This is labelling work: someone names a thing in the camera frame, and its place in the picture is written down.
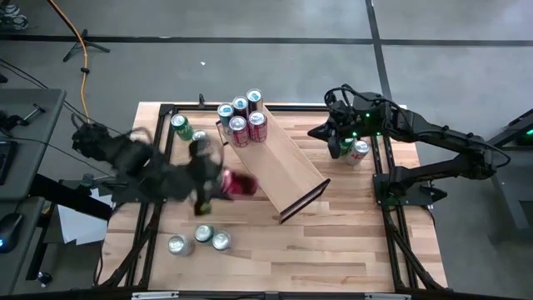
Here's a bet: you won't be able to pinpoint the yellow power cable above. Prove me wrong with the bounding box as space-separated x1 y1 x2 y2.
46 0 91 124

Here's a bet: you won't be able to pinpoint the black keyboard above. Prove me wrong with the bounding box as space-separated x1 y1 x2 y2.
0 139 14 187

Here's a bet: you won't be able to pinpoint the grey metal stand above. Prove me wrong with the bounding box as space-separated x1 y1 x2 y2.
457 108 533 243

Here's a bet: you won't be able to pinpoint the wooden shelf with black frame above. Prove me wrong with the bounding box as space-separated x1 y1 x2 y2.
215 99 332 225

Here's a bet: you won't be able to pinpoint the black metal rig frame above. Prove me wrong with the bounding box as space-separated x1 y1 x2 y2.
97 102 449 293

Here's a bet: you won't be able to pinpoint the dark grey desk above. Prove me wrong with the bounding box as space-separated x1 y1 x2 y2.
0 195 47 295

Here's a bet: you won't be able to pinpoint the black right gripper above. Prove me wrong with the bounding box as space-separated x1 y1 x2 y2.
308 93 391 160

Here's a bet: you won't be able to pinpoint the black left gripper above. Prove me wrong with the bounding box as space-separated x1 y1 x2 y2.
182 139 257 217

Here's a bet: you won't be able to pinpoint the white paper sheets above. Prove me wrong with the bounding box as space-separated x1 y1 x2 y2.
56 187 116 247

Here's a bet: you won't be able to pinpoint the silver metal bracket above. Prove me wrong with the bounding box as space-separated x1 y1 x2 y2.
364 292 412 300
131 291 180 300

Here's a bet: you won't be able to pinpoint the grey side desk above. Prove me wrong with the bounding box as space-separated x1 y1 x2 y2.
0 88 67 201

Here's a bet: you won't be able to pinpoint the green Sprite can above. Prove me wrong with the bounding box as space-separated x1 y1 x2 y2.
170 112 195 142
339 137 355 158
193 223 216 245

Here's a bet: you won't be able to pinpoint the black support beam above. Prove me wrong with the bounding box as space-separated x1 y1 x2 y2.
27 173 114 222

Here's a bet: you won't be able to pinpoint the black tripod stand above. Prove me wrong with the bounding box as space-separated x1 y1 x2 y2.
62 27 112 63

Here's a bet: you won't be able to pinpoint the black computer mouse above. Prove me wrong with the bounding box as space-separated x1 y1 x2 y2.
0 212 24 254

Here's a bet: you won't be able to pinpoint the black clamp tool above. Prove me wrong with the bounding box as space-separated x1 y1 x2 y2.
0 102 47 131

